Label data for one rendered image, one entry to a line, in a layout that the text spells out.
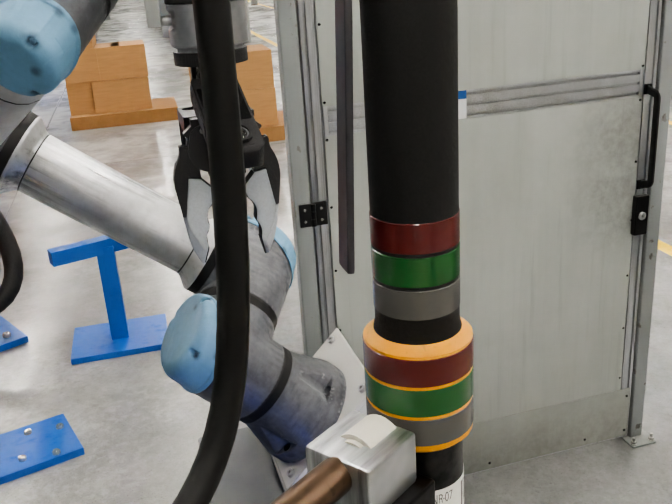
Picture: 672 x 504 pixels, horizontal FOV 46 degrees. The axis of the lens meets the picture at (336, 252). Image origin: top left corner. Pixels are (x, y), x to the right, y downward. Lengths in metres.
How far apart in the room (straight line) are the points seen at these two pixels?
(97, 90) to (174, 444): 6.77
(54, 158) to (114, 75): 8.40
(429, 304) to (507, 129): 2.10
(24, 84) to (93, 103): 8.83
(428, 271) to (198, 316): 0.76
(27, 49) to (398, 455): 0.50
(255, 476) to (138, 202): 0.43
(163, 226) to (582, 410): 2.09
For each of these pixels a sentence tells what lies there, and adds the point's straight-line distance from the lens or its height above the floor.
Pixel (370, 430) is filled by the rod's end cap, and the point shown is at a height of 1.54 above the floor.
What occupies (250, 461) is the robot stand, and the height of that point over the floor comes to 1.00.
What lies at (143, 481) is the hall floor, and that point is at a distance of 2.99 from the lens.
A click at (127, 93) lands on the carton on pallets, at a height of 0.34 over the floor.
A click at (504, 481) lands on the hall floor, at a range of 2.84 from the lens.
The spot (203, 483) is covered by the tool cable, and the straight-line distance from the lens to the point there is 0.24.
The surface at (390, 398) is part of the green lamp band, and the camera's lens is 0.31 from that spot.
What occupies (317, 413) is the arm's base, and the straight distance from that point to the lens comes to 1.07.
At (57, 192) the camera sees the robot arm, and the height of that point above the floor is 1.44.
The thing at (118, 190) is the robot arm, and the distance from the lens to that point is 1.09.
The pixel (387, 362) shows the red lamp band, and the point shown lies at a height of 1.56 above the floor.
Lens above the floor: 1.71
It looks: 21 degrees down
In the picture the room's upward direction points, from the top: 4 degrees counter-clockwise
